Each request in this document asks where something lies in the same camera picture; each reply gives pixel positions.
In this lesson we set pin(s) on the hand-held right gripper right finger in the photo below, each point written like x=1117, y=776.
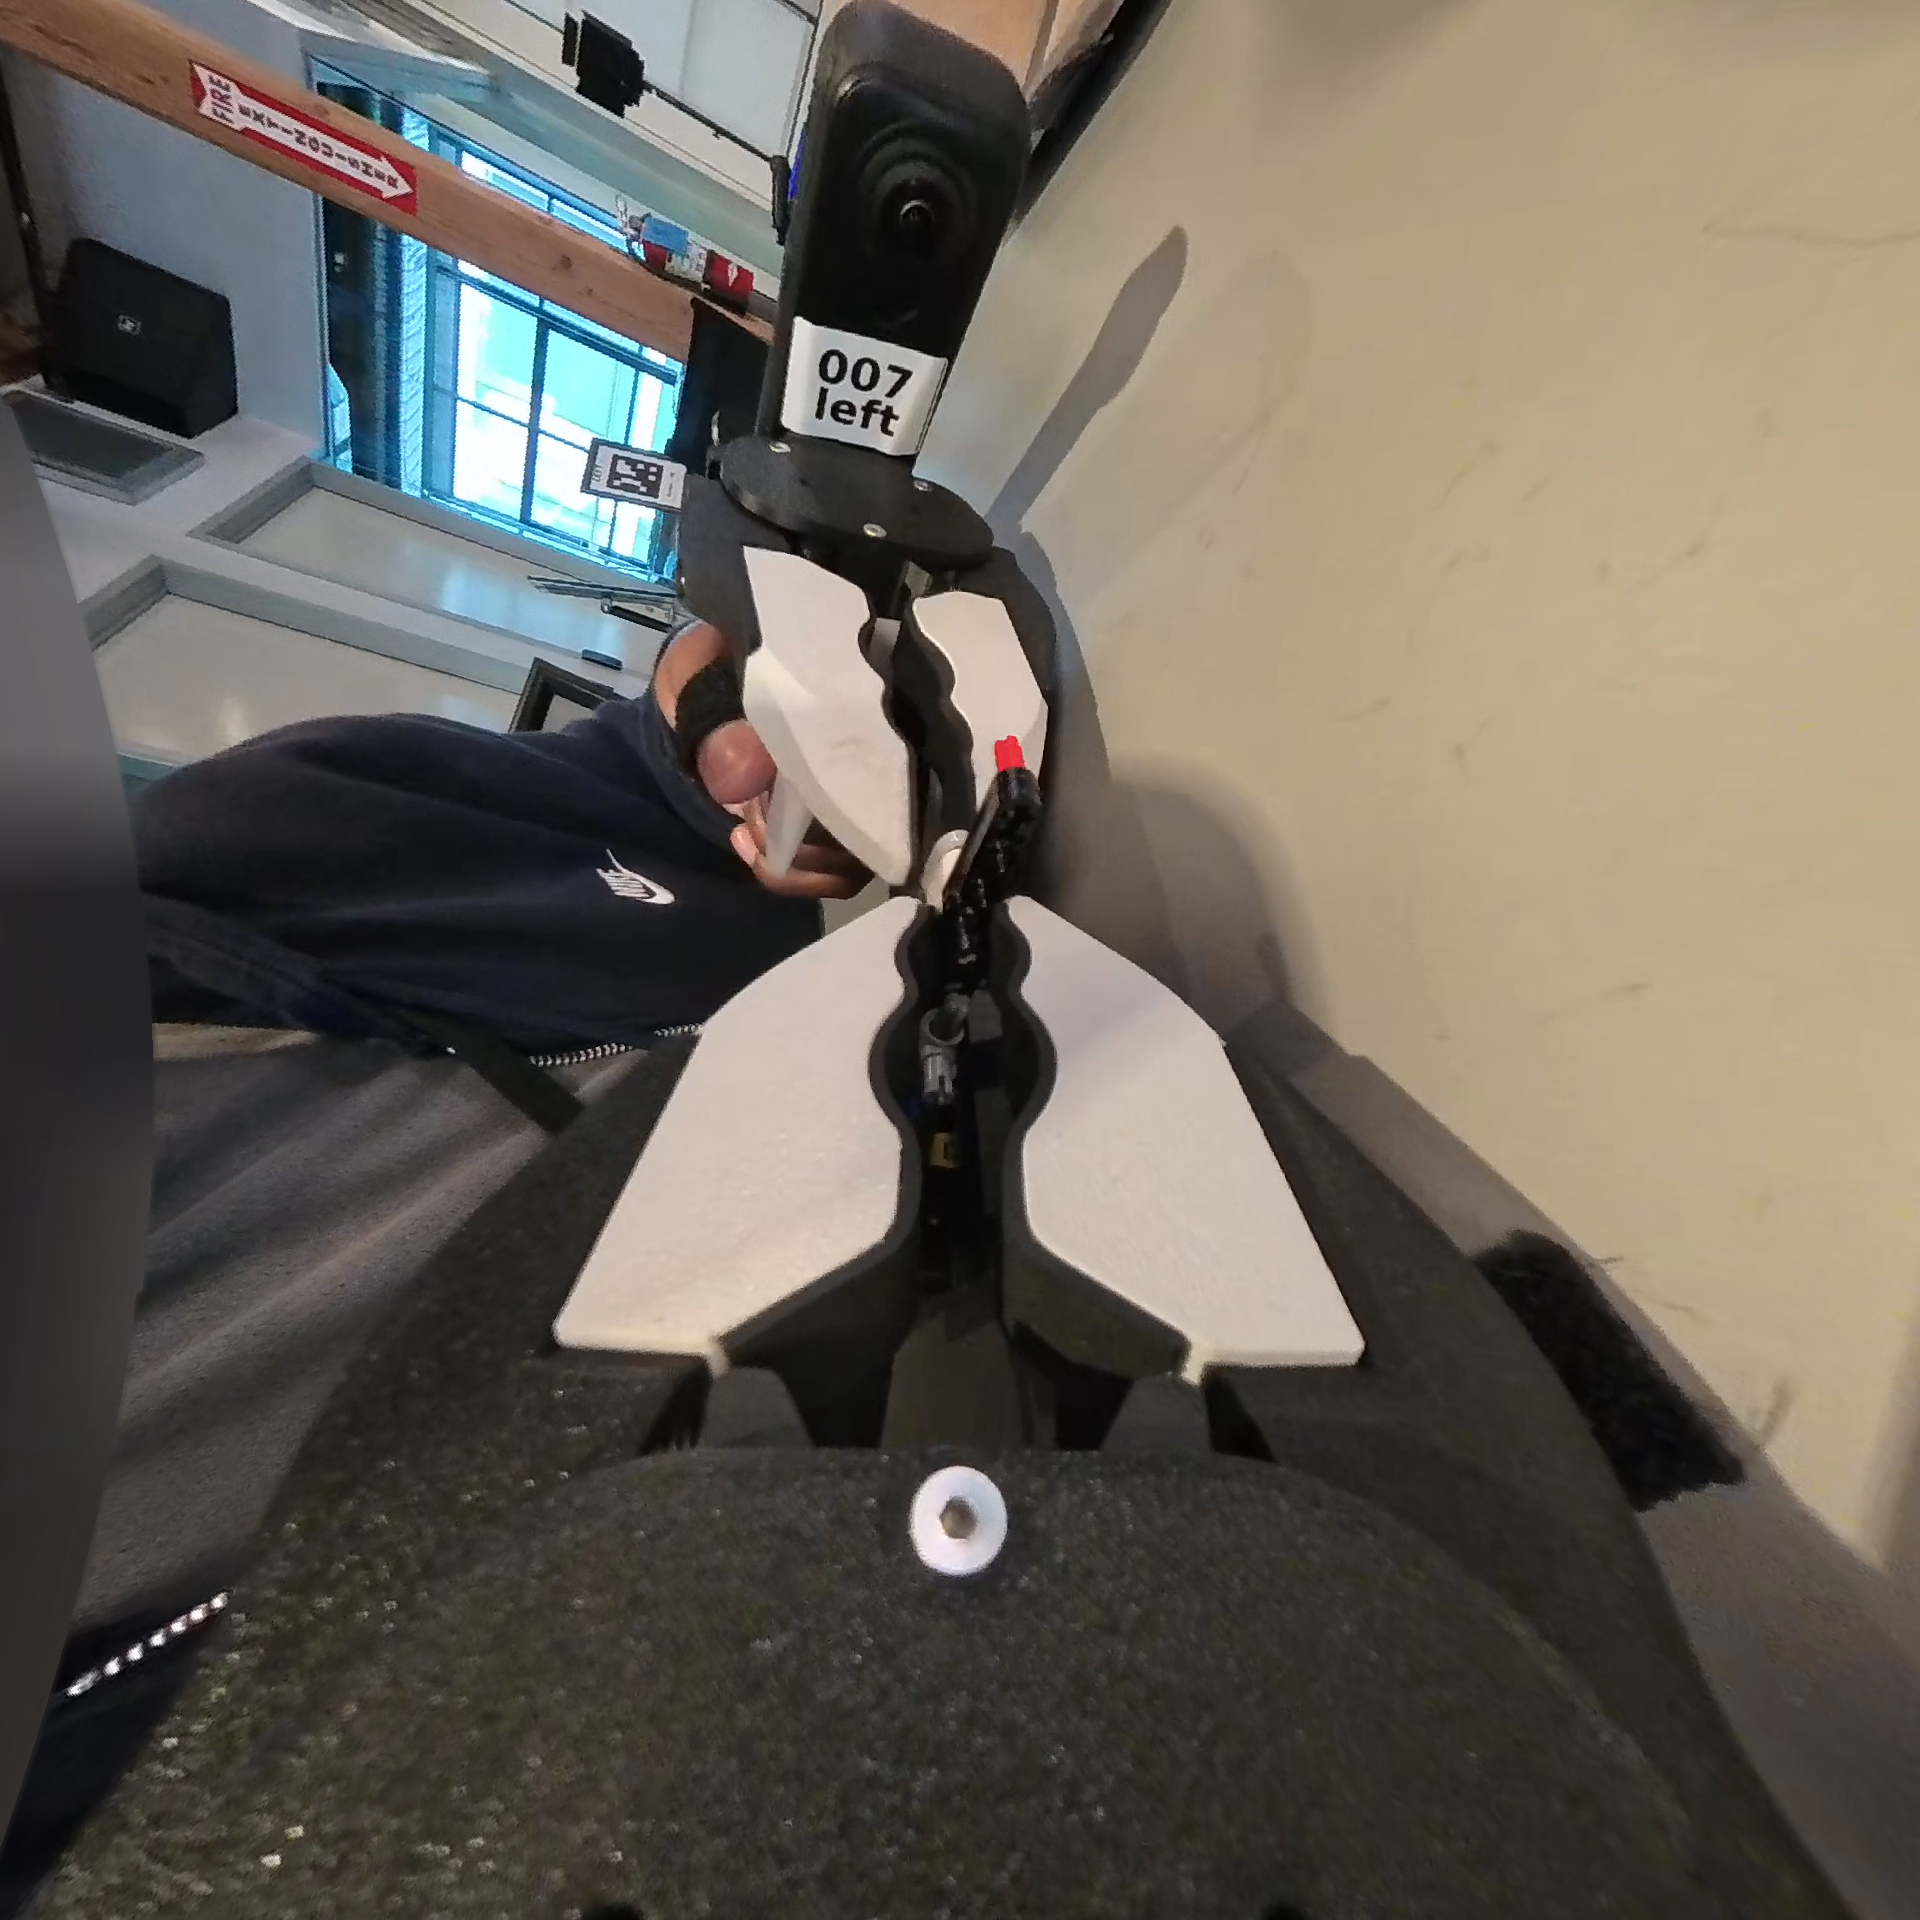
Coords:
x=1184, y=1184

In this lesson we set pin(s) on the black velcro strip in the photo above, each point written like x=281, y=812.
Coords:
x=1612, y=1373

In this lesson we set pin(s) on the person's grey clothing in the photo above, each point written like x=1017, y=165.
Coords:
x=330, y=1276

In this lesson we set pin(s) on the black ceiling camera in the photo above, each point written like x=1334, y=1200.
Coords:
x=608, y=60

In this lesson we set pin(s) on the black picture frame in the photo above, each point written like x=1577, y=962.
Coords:
x=537, y=694

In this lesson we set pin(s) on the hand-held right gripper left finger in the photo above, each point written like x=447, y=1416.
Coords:
x=727, y=1155

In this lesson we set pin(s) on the wooden beam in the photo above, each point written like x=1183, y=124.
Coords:
x=510, y=226

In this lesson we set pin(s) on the person's left hand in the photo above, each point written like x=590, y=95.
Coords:
x=734, y=773

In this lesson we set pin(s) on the person's left forearm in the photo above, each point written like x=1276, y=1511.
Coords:
x=406, y=870

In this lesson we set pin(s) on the black lego technic assembly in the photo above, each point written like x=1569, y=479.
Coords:
x=991, y=840

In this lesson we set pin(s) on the red arrow sign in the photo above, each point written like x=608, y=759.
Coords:
x=300, y=135

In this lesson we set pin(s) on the large window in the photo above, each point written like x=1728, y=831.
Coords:
x=510, y=389

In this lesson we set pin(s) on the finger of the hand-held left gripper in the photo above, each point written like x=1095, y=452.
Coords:
x=832, y=704
x=998, y=676

